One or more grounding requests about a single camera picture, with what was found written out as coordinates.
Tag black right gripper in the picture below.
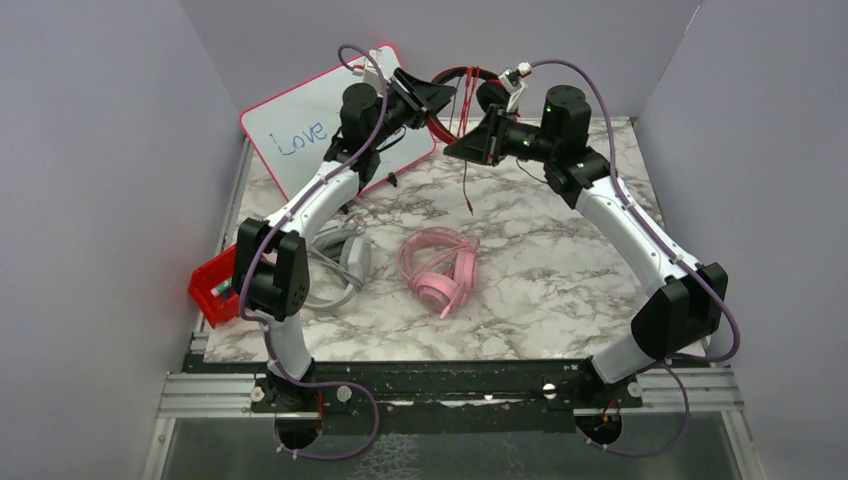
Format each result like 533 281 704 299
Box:
442 105 558 169

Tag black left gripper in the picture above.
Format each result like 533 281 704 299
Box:
367 67 455 149

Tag red black headphones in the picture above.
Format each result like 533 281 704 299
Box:
427 66 510 144

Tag pink headphones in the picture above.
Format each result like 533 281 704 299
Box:
397 227 480 319

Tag grey white headphones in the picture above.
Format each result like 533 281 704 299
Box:
304 225 372 312

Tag grey headphone cable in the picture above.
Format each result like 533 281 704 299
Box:
307 228 366 293

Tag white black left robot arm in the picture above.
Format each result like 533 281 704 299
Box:
232 68 457 411

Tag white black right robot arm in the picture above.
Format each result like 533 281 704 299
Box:
443 85 728 407

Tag pink framed whiteboard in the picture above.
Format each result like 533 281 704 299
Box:
240 43 437 203

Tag red plastic bin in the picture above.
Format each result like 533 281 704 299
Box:
188 245 239 329

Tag white green marker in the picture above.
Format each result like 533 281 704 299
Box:
210 279 232 297

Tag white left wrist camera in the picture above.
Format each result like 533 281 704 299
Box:
351 57 389 92

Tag black metal base rail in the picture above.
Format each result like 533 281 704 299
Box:
182 351 713 439

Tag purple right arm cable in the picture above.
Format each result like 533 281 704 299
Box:
529 59 742 458

